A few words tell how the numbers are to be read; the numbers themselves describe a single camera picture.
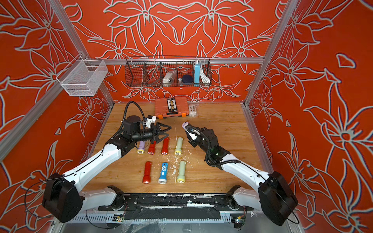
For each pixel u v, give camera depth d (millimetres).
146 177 790
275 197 402
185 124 720
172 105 1100
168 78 916
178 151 885
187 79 949
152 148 898
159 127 668
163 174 795
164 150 898
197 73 857
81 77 908
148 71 1001
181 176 784
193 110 1102
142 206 727
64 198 393
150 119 729
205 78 913
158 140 689
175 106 1091
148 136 660
